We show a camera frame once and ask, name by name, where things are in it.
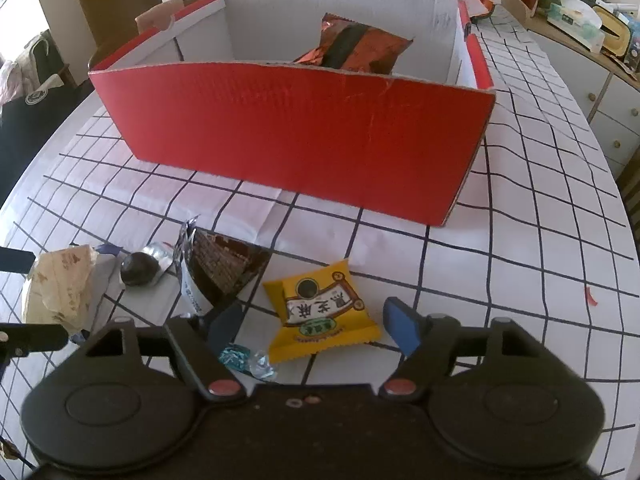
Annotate silver foil wrapper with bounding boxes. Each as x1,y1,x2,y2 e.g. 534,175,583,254
142,241,177,282

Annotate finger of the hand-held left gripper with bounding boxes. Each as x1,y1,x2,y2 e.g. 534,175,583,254
0,245,39,277
0,322,69,362

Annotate dark brown snack packet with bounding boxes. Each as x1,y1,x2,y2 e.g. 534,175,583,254
174,216,274,317

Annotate red cardboard box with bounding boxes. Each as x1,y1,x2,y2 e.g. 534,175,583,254
87,0,497,228

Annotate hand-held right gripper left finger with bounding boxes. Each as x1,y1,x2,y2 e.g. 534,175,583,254
83,300,249,403

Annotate white wooden-top cabinet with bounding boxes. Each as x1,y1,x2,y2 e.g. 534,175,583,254
499,0,640,182

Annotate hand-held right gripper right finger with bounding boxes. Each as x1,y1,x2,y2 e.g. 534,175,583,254
378,297,548,402

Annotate clear wrapped candy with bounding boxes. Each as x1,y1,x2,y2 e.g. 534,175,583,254
247,349,279,382

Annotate yellow tissue holder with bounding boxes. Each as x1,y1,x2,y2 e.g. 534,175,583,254
594,7,635,59

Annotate copper foil snack packet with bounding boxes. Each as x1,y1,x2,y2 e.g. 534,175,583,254
293,12,416,75

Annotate pink cloth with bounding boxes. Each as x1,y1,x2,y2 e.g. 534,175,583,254
134,0,187,32

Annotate white green tissue box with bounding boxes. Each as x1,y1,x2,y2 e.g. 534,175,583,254
546,0,607,54

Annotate yellow snack packet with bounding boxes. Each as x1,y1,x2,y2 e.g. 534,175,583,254
262,258,382,365

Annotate sofa with clothes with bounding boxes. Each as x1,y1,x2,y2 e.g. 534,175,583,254
0,29,67,107

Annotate black checked white tablecloth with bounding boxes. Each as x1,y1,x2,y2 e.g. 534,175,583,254
0,2,639,480

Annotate black bag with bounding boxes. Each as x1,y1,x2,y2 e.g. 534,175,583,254
0,72,97,198

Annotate cream paper wrapper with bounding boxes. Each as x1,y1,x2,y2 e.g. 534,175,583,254
22,244,102,335

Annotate dark round chocolate ball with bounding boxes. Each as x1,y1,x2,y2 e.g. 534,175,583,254
120,252,157,289

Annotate teal wrapped candy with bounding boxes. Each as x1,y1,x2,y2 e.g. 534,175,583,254
218,342,251,372

